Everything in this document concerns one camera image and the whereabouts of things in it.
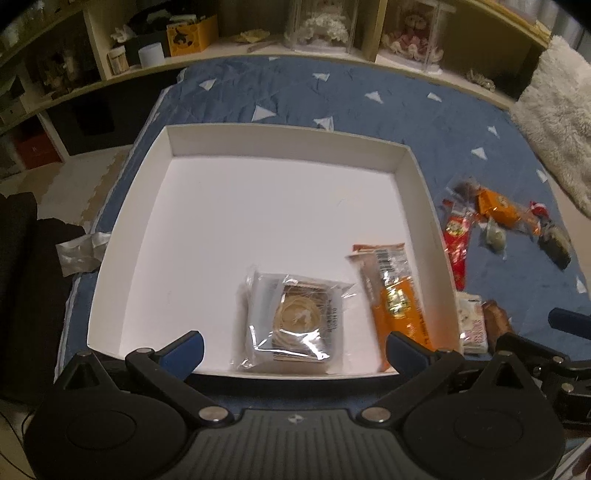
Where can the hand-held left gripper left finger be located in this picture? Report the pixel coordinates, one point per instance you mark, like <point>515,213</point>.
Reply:
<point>184,354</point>

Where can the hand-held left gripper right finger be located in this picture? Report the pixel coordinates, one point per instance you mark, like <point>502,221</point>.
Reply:
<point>400,353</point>

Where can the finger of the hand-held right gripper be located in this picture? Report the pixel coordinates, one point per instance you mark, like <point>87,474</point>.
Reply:
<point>531,344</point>
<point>565,319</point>

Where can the brown snack packet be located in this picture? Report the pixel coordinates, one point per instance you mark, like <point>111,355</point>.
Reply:
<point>496,318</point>

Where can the orange snack bar packet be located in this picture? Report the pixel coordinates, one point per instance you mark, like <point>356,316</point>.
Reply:
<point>397,300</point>

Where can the white printed snack packet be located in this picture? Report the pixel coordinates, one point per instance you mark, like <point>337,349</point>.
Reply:
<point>473,323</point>

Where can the black gold pastry packet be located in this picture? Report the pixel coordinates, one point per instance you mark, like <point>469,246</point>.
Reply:
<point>556,244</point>

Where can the green snack packet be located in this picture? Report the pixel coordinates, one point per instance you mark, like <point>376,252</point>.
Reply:
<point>494,235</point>

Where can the clear square pastry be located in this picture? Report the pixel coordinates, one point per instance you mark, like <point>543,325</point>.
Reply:
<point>295,318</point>

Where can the small red white candy packet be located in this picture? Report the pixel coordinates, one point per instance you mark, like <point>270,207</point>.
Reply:
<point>538,208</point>

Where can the red snack packet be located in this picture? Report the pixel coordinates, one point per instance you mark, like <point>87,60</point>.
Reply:
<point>459,244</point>

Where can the small orange snack packet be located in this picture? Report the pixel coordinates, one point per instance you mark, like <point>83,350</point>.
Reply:
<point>501,207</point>

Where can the white cardboard box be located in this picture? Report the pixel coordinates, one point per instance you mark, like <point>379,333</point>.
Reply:
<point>254,207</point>

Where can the dark snack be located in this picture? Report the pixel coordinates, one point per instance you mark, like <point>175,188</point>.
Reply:
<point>466,188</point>

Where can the silver plastic wrapper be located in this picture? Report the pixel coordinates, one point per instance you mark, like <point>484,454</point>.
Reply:
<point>81,251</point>

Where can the white fluffy rug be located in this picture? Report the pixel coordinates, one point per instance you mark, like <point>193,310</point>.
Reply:
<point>558,115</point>

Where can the red storage box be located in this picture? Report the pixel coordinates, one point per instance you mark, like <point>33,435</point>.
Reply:
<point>39,150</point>

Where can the beige shell ornament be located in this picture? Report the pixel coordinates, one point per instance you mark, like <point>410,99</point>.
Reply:
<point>482,79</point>

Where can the blue quilt with white triangles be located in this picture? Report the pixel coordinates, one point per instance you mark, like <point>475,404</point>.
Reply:
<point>346,101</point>

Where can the white cylinder container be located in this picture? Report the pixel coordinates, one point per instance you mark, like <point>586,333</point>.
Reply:
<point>151,55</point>

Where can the small jar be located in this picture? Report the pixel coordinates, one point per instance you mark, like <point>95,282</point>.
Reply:
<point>118,60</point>

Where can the cream shelf unit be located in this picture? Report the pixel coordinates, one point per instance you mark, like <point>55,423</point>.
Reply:
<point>240,48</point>

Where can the brown figurine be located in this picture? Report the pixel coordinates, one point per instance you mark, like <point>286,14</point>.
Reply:
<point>60,69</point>

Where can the yellow cardboard box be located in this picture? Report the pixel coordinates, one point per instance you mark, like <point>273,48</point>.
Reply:
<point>189,41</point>

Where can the black box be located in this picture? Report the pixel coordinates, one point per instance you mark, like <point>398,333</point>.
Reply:
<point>154,38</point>

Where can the wooden stick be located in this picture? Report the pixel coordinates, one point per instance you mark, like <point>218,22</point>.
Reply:
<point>261,45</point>

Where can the display case with pink doll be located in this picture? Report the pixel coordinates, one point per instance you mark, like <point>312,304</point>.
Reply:
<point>411,32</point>

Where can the cream fabric flower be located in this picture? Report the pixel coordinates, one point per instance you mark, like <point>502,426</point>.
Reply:
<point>254,36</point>

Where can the white flower ornament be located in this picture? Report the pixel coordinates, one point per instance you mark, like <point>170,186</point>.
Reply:
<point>122,31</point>

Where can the black bag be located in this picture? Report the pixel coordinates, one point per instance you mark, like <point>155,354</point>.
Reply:
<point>145,21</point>

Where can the display case with white doll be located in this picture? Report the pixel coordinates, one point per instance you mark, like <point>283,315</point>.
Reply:
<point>323,25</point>

